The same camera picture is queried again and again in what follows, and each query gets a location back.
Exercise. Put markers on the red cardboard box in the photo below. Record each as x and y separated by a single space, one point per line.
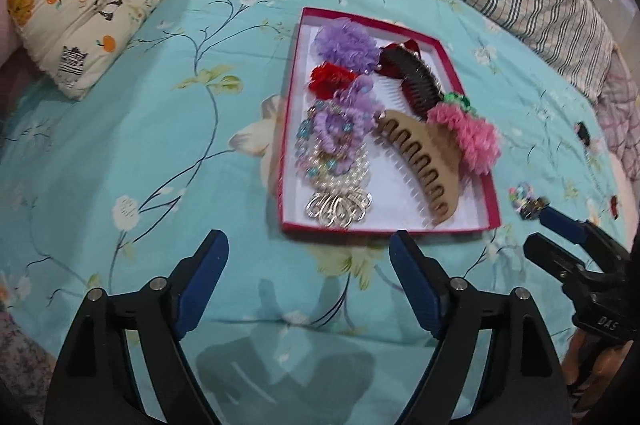
385 210

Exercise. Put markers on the black hair comb clip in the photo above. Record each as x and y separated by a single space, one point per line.
417 80

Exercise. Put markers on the small black red hair clip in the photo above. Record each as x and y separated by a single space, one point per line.
582 132
615 207

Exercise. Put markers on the cartoon print pillow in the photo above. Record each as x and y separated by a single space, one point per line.
100 0

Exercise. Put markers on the person's right hand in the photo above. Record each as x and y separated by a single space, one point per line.
597 367

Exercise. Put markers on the pink checked cloth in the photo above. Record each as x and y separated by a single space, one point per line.
622 115

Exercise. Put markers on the small red hair flower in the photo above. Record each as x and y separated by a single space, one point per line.
327 77

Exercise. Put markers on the purple beaded scrunchie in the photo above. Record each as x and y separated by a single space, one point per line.
332 127

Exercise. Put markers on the grey floral cloth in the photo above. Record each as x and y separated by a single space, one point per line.
22 355

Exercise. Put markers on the red velvet hair bow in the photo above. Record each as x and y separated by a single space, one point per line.
406 46

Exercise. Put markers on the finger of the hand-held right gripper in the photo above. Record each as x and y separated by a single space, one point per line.
565 224
550 255

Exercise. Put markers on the pink mesh hair flower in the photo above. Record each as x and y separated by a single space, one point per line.
475 140

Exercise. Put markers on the lilac mesh hair flower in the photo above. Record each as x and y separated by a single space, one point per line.
360 100

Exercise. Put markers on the multicoloured sequin hair clip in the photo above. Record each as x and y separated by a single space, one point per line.
522 200

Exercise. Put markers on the teal floral bedsheet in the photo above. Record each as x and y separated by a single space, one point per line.
125 155

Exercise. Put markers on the beige claw hair clip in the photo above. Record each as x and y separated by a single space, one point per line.
435 145

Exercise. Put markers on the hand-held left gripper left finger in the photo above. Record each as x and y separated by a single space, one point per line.
205 285

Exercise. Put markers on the purple organza hair flower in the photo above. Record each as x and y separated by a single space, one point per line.
345 42

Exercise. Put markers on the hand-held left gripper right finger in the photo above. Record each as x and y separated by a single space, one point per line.
415 280

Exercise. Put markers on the plain pink cloth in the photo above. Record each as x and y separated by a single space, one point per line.
10 30

